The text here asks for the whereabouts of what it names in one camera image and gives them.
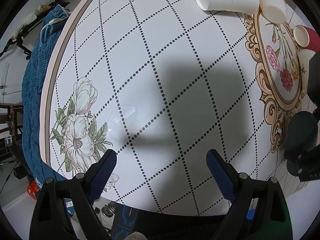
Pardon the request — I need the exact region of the floral diamond pattern tablecloth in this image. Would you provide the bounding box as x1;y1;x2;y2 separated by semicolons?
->
39;0;315;216

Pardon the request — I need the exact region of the dark teal cup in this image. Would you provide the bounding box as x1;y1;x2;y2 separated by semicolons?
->
284;111;319;182

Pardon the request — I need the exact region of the red paper cup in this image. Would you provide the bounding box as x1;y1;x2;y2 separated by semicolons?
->
293;25;320;52

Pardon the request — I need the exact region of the orange and white cup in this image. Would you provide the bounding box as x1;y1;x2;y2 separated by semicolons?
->
260;0;286;24

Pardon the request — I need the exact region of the blue knitted blanket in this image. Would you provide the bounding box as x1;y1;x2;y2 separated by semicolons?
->
22;5;69;187

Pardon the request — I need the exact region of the white cup black calligraphy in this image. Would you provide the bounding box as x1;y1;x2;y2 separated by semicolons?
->
298;49;315;91

